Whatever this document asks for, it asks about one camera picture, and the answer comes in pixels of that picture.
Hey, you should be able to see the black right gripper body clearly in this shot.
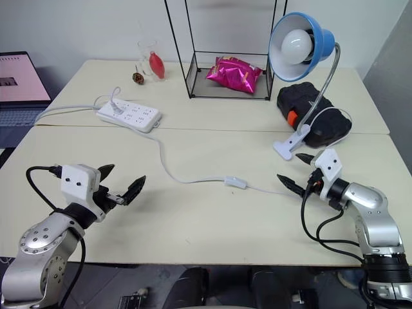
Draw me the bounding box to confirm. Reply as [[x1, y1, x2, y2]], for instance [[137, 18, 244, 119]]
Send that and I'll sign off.
[[302, 166, 325, 198]]

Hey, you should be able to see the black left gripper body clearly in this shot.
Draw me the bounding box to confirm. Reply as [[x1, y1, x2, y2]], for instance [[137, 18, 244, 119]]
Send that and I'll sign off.
[[92, 185, 126, 216]]

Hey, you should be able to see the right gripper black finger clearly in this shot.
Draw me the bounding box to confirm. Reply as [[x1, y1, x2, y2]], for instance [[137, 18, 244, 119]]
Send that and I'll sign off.
[[277, 173, 306, 198], [295, 153, 319, 167]]

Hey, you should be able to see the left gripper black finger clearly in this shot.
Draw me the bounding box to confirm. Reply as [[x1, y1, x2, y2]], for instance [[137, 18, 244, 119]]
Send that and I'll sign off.
[[120, 174, 147, 207], [97, 163, 116, 187]]

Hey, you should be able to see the blue gooseneck clamp desk lamp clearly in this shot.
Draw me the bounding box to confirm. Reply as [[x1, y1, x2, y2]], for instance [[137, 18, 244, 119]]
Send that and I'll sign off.
[[268, 12, 342, 161]]

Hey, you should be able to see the white power strip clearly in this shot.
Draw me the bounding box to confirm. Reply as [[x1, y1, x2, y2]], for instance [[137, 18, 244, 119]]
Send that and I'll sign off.
[[96, 97, 163, 134]]

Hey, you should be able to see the black tool case orange latch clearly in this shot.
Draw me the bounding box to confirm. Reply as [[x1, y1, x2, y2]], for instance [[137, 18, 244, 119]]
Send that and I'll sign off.
[[276, 80, 353, 149]]

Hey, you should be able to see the small brown pine cone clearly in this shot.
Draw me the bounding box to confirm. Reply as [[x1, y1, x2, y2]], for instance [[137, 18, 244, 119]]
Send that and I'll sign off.
[[131, 64, 146, 86]]

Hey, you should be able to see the dark rounded shape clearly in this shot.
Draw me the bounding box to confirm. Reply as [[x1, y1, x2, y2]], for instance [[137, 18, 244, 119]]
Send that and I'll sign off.
[[250, 266, 286, 309]]

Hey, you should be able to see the pink foil snack bag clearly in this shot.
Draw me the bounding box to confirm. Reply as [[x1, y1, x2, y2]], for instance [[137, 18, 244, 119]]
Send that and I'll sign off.
[[205, 55, 263, 95]]

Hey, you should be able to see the white light bulb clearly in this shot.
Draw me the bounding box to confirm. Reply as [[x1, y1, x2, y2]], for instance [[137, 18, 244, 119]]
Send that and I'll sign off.
[[280, 28, 315, 56]]

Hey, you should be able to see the red rubber bulb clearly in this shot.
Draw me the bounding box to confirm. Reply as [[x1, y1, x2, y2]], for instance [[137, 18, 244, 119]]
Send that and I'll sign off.
[[148, 51, 167, 80]]

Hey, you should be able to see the clear glass cup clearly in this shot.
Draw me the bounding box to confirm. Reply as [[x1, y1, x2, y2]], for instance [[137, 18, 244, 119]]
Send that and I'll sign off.
[[137, 39, 162, 77]]

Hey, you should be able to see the grey open laptop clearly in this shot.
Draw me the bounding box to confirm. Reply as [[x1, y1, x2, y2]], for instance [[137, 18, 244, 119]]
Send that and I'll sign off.
[[0, 51, 53, 130]]

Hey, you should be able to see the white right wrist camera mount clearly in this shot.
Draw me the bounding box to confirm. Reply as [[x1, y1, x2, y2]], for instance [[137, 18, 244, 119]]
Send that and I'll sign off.
[[313, 148, 342, 201]]

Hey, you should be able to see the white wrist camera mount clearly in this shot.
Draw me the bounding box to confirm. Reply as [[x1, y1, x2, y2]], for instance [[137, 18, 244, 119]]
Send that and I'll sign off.
[[60, 164, 106, 223], [313, 148, 342, 201]]

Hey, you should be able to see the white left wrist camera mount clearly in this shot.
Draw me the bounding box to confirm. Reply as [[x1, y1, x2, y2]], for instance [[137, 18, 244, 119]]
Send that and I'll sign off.
[[60, 164, 106, 223]]

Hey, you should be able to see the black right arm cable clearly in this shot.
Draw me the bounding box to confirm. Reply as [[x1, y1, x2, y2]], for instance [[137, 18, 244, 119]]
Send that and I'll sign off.
[[301, 175, 371, 262]]

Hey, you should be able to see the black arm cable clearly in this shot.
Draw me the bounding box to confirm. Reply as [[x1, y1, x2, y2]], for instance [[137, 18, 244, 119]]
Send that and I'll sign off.
[[25, 164, 87, 309], [301, 175, 371, 262]]

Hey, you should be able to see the white cable with switch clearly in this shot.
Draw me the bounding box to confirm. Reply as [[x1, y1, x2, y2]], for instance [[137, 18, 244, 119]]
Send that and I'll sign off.
[[94, 86, 353, 198]]

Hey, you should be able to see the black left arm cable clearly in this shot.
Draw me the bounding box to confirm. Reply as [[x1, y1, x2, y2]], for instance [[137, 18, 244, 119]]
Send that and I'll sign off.
[[25, 164, 87, 309]]

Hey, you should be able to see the white power strip cord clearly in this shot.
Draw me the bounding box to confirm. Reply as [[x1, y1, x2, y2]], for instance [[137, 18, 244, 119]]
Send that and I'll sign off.
[[34, 104, 101, 125]]

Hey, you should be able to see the black wire frame shelf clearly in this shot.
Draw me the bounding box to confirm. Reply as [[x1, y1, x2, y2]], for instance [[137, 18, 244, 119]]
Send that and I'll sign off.
[[164, 0, 288, 102]]

